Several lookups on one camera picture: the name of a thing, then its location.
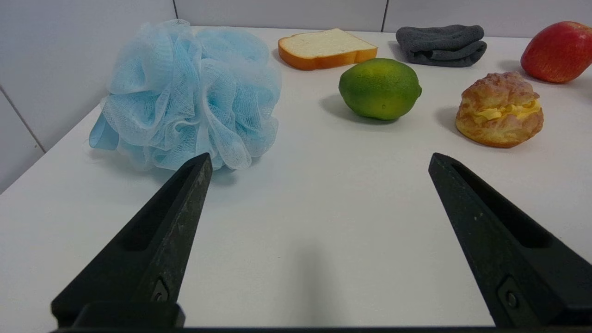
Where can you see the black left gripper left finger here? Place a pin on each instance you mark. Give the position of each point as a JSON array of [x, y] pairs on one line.
[[152, 249]]

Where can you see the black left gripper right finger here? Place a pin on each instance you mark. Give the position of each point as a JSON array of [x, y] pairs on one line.
[[499, 245]]

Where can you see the light blue mesh bath loofah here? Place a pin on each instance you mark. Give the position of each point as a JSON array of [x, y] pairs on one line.
[[185, 97]]

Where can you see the cream puff pastry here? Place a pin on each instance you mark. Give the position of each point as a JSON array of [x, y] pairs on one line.
[[499, 111]]

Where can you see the green lime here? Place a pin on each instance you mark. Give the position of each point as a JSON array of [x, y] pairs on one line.
[[379, 90]]

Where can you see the red apple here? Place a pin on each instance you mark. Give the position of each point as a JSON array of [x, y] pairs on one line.
[[557, 53]]

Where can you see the folded dark grey cloth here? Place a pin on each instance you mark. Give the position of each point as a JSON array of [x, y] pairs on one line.
[[441, 44]]

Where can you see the white bread slice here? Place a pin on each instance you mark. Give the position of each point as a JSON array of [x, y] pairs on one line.
[[323, 46]]

